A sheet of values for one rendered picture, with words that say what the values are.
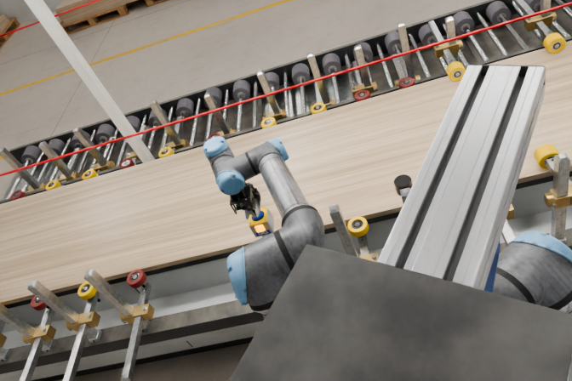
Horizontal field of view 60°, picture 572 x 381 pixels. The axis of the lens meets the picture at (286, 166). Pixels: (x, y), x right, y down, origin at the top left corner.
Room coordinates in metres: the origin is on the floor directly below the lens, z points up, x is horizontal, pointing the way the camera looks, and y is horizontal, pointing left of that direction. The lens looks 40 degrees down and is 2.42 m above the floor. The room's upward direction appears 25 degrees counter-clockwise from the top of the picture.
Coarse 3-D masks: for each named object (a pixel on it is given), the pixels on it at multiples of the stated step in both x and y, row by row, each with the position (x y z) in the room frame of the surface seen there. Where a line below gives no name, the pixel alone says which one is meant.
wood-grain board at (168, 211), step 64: (512, 64) 1.78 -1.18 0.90; (320, 128) 1.95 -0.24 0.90; (384, 128) 1.75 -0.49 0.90; (64, 192) 2.42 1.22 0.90; (128, 192) 2.15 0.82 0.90; (192, 192) 1.92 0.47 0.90; (320, 192) 1.54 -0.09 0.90; (384, 192) 1.38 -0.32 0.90; (0, 256) 2.12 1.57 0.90; (64, 256) 1.89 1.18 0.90; (128, 256) 1.69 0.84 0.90; (192, 256) 1.51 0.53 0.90
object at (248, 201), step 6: (246, 186) 1.23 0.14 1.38; (252, 186) 1.23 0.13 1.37; (240, 192) 1.19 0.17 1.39; (246, 192) 1.20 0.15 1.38; (252, 192) 1.22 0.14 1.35; (234, 198) 1.19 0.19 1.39; (240, 198) 1.18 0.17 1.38; (246, 198) 1.18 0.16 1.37; (252, 198) 1.18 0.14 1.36; (240, 204) 1.19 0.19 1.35; (246, 204) 1.17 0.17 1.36; (252, 204) 1.16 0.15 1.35; (234, 210) 1.18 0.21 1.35
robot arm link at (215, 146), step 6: (216, 138) 1.23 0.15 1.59; (222, 138) 1.22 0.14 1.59; (204, 144) 1.23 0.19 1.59; (210, 144) 1.22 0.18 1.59; (216, 144) 1.21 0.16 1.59; (222, 144) 1.20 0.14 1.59; (228, 144) 1.22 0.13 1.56; (204, 150) 1.21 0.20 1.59; (210, 150) 1.19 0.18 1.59; (216, 150) 1.18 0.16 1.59; (222, 150) 1.19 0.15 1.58; (228, 150) 1.20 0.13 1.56; (210, 156) 1.19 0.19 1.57; (216, 156) 1.17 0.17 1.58; (234, 156) 1.21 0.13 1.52; (210, 162) 1.18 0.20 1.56
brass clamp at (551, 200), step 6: (570, 186) 0.98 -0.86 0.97; (546, 192) 1.01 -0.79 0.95; (552, 192) 0.99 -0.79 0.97; (570, 192) 0.96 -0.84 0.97; (546, 198) 0.99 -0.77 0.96; (552, 198) 0.97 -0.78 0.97; (558, 198) 0.96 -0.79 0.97; (564, 198) 0.95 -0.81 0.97; (570, 198) 0.95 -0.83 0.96; (546, 204) 0.98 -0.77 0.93; (552, 204) 0.96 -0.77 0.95; (558, 204) 0.96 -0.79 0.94; (564, 204) 0.95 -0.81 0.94; (570, 204) 0.95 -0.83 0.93
